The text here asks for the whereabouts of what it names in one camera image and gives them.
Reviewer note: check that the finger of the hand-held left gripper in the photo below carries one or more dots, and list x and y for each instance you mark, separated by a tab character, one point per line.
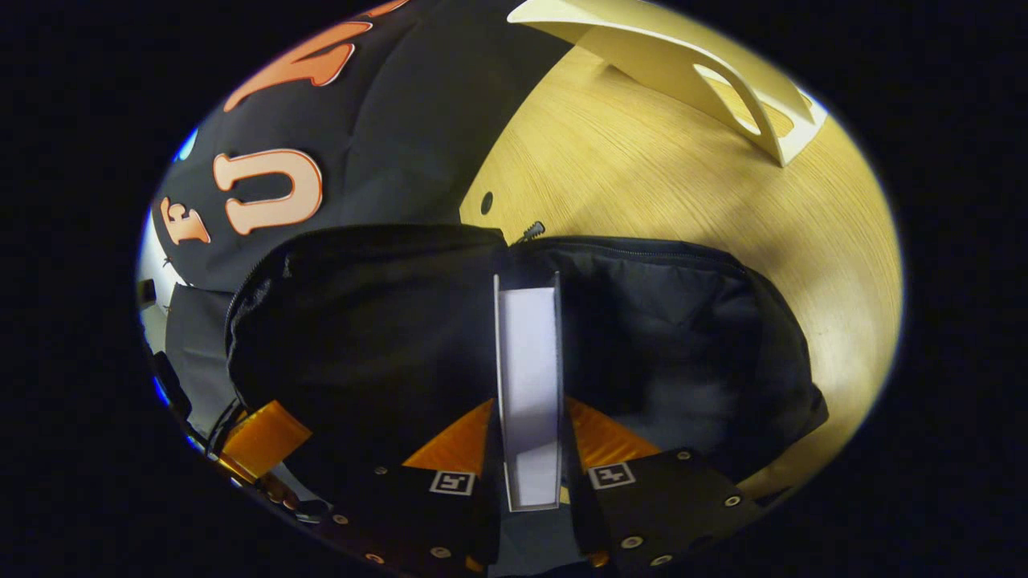
265	441

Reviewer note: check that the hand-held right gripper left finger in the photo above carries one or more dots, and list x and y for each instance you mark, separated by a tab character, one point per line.
486	514

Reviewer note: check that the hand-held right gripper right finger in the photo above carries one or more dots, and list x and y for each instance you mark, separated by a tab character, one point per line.
580	514

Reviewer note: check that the portrait cover book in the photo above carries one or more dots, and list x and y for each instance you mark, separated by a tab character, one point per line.
530	385

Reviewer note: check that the black schoolbag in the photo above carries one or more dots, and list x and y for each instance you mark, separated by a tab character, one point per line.
361	321

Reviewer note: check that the cream plastic bookshelf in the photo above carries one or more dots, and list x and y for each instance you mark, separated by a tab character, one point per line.
642	48

